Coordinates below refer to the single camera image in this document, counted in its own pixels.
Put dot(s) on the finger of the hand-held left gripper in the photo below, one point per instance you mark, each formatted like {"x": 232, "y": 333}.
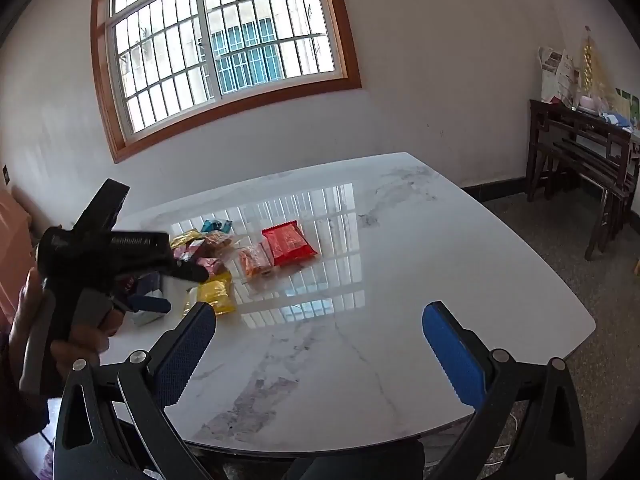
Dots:
{"x": 185, "y": 271}
{"x": 155, "y": 305}

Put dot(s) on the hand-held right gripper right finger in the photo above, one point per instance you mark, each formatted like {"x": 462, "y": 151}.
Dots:
{"x": 452, "y": 355}

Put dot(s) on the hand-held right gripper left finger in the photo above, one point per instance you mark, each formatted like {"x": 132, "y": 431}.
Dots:
{"x": 185, "y": 355}

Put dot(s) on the gold snack packet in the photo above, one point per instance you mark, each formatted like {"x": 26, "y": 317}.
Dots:
{"x": 186, "y": 237}

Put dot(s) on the yellow foil snack packet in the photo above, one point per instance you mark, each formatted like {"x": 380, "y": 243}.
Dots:
{"x": 217, "y": 295}

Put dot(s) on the light blue snack packet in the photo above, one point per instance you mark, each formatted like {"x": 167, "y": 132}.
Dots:
{"x": 215, "y": 225}

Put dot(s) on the clear orange snack packet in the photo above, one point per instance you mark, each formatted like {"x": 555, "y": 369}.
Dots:
{"x": 255, "y": 260}

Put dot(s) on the red snack packet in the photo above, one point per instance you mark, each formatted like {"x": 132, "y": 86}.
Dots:
{"x": 289, "y": 244}

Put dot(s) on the person's left forearm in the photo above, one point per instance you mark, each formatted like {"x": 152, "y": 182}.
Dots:
{"x": 20, "y": 412}

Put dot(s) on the person's left hand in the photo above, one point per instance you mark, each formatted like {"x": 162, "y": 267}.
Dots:
{"x": 27, "y": 315}

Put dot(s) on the pink covered cabinet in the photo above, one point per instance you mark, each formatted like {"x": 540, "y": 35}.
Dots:
{"x": 12, "y": 240}

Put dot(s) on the wooden framed barred window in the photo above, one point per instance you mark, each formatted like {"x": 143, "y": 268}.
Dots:
{"x": 225, "y": 35}

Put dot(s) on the dark wooden side table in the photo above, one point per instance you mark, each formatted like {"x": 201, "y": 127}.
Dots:
{"x": 575, "y": 130}

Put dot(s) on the small pink white box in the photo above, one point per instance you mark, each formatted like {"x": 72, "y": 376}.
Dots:
{"x": 589, "y": 103}

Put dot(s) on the folded newspaper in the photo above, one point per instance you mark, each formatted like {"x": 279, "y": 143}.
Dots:
{"x": 555, "y": 67}

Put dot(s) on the dark wall switch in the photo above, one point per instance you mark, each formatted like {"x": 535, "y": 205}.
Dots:
{"x": 6, "y": 175}

